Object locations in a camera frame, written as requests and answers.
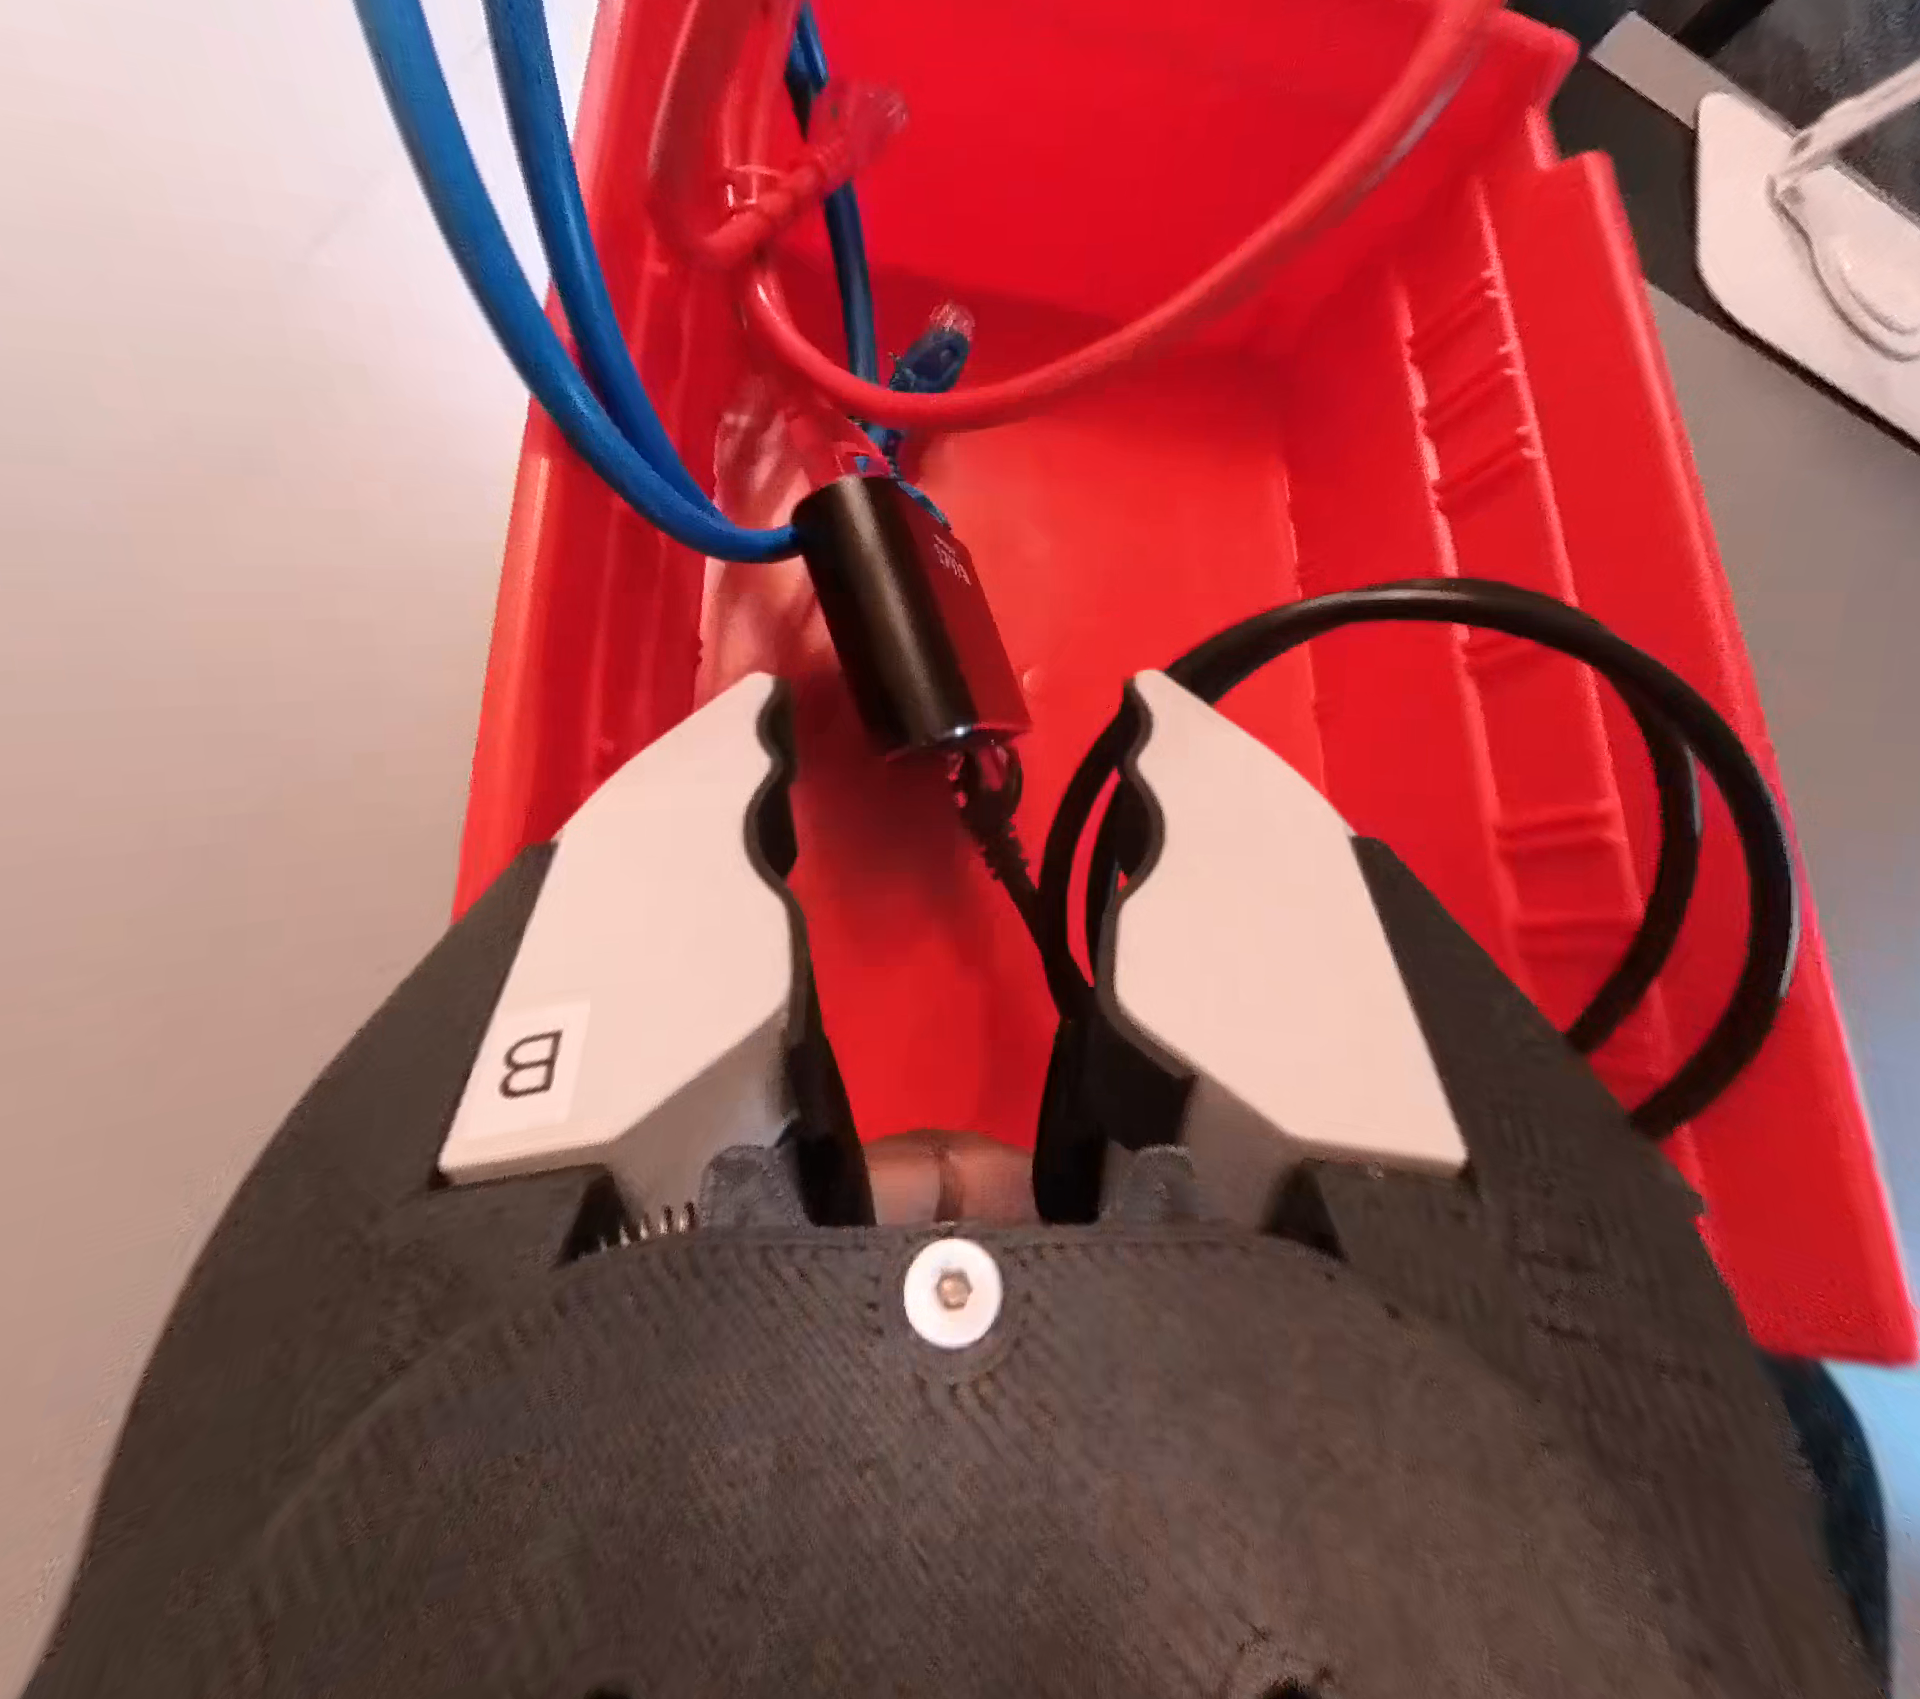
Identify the black ethernet switch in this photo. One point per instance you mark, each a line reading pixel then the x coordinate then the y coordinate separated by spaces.
pixel 900 619

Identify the red plastic bin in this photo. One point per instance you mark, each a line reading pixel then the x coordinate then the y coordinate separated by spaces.
pixel 1124 154

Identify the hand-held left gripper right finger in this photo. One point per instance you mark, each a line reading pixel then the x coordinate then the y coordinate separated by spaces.
pixel 1274 963

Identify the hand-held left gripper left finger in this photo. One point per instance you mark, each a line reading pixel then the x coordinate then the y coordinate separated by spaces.
pixel 645 949

